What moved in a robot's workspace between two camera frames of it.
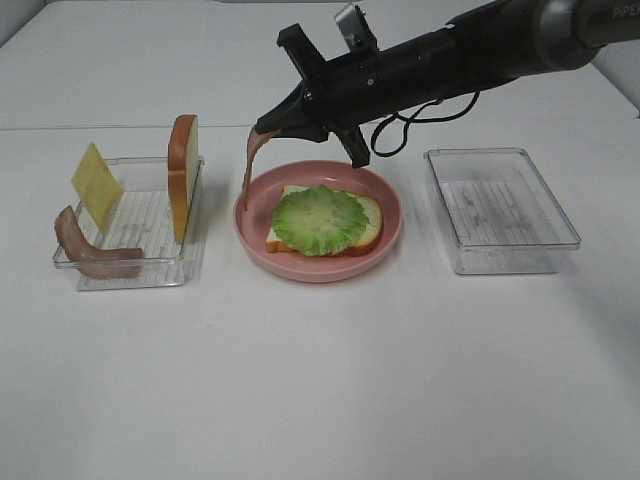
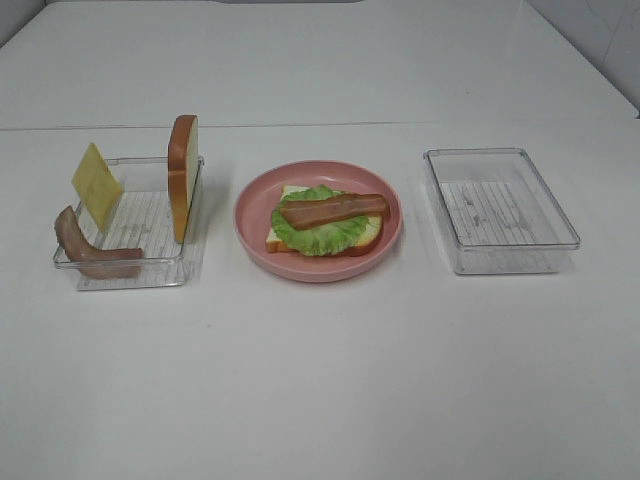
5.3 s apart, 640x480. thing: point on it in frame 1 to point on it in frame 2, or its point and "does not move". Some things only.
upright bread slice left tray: (183, 167) does not move
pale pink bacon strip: (91, 258) does not move
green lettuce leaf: (318, 220) does not move
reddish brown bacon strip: (255, 140) to (304, 212)
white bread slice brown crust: (373, 230) to (276, 245)
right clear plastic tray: (499, 212) does not move
